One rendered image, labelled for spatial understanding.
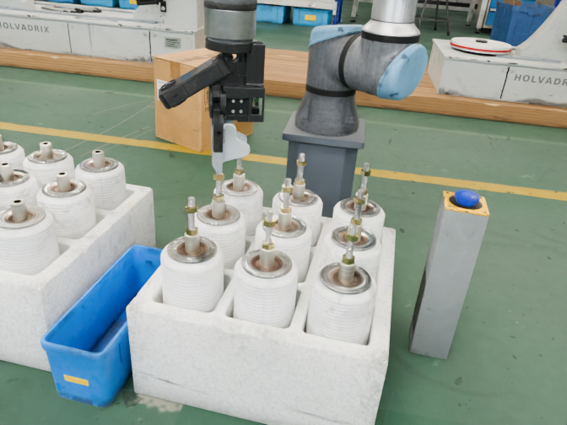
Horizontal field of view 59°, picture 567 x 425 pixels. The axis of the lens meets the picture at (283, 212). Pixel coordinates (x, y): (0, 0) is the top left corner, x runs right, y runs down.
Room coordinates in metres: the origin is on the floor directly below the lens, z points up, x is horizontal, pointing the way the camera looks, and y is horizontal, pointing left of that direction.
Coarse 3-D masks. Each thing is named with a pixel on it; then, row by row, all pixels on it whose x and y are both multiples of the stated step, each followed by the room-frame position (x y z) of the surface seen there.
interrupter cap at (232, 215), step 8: (200, 208) 0.77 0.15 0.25; (208, 208) 0.77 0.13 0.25; (232, 208) 0.78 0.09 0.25; (200, 216) 0.74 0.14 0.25; (208, 216) 0.75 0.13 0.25; (224, 216) 0.76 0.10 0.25; (232, 216) 0.75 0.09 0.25; (208, 224) 0.72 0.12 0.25; (216, 224) 0.72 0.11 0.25; (224, 224) 0.72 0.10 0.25
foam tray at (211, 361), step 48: (384, 240) 0.84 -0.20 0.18; (144, 288) 0.63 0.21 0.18; (384, 288) 0.68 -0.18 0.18; (144, 336) 0.57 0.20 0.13; (192, 336) 0.56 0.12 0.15; (240, 336) 0.55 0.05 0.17; (288, 336) 0.54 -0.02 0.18; (384, 336) 0.56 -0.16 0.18; (144, 384) 0.58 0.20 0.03; (192, 384) 0.56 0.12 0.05; (240, 384) 0.55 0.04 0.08; (288, 384) 0.53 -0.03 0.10; (336, 384) 0.52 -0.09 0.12
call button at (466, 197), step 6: (456, 192) 0.76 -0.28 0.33; (462, 192) 0.76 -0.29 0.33; (468, 192) 0.76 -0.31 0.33; (474, 192) 0.76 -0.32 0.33; (456, 198) 0.75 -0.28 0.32; (462, 198) 0.74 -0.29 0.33; (468, 198) 0.74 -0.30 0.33; (474, 198) 0.74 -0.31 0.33; (462, 204) 0.74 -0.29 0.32; (468, 204) 0.74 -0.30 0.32; (474, 204) 0.74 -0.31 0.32
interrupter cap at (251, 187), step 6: (228, 180) 0.90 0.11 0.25; (246, 180) 0.90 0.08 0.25; (222, 186) 0.87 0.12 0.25; (228, 186) 0.87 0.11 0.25; (246, 186) 0.88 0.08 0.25; (252, 186) 0.88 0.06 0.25; (228, 192) 0.84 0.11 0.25; (234, 192) 0.85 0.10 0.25; (240, 192) 0.85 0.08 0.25; (246, 192) 0.85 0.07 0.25; (252, 192) 0.85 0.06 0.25
